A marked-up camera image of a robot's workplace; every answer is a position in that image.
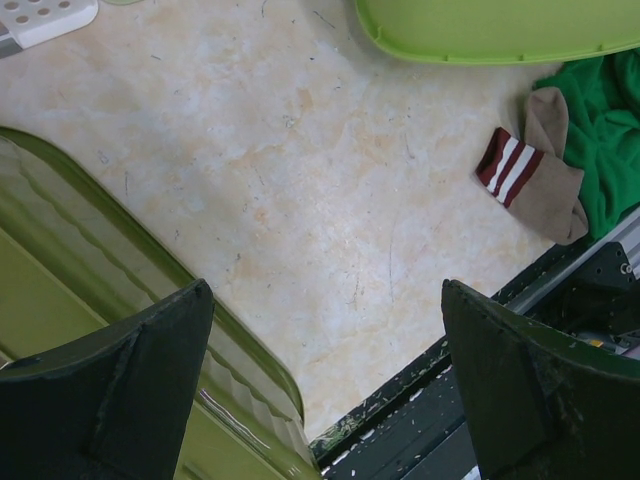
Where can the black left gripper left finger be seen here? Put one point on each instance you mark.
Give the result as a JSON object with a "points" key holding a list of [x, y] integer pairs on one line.
{"points": [[113, 404]]}

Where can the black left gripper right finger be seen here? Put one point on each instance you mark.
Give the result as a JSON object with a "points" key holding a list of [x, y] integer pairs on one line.
{"points": [[539, 404]]}

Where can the green plastic tub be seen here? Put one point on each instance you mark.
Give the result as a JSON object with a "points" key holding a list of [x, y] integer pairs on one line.
{"points": [[74, 261]]}

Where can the green tub lid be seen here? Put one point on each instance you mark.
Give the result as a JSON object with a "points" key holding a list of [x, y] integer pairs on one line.
{"points": [[507, 32]]}

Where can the white basket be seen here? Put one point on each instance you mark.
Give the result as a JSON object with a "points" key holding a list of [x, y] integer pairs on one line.
{"points": [[26, 23]]}

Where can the pale green perforated basket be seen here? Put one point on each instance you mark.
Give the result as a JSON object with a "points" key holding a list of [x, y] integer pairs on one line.
{"points": [[121, 2]]}

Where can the aluminium base extrusion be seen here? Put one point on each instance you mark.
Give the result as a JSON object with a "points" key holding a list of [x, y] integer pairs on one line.
{"points": [[560, 263]]}

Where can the beige striped sock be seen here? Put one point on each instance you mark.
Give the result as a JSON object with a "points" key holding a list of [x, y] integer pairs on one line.
{"points": [[529, 176]]}

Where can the green cloth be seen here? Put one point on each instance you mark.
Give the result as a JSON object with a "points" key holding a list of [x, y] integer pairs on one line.
{"points": [[602, 96]]}

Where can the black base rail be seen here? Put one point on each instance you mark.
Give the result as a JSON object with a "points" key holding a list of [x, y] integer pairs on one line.
{"points": [[413, 427]]}

